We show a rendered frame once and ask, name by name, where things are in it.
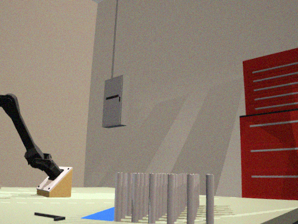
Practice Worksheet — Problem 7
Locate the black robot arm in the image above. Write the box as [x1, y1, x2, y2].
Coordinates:
[0, 93, 64, 180]

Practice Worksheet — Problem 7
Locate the dark grey l-shaped hook tool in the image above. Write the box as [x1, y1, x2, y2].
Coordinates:
[34, 212, 66, 221]

